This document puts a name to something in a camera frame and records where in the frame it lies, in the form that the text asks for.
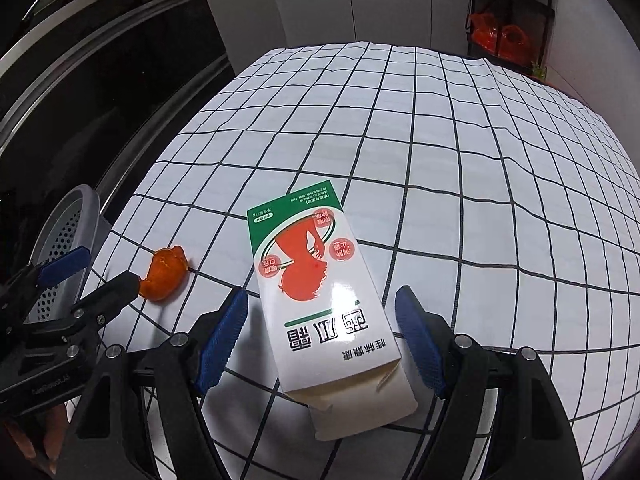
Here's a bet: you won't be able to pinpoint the green white carton box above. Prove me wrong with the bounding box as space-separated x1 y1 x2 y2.
247 181 418 441

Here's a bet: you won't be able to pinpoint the orange plastic scrap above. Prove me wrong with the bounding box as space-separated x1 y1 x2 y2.
139 245 189 302

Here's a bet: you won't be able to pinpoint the grey perforated trash basket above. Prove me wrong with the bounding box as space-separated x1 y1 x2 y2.
26 184 112 323

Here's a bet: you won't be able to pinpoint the grey kitchen cabinets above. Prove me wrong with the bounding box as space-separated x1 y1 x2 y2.
207 0 469 72

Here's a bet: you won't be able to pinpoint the person's left hand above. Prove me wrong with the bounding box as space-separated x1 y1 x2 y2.
1 404 68 479

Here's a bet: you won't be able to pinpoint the white checkered tablecloth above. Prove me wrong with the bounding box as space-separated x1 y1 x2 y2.
87 42 639 479

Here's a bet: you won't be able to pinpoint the black built-in oven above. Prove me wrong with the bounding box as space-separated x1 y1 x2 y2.
1 0 234 278

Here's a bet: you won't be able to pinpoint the red plastic bag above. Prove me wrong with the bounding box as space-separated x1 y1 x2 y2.
466 12 544 68

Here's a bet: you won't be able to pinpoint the black storage rack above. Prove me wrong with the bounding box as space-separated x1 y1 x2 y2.
466 0 557 79

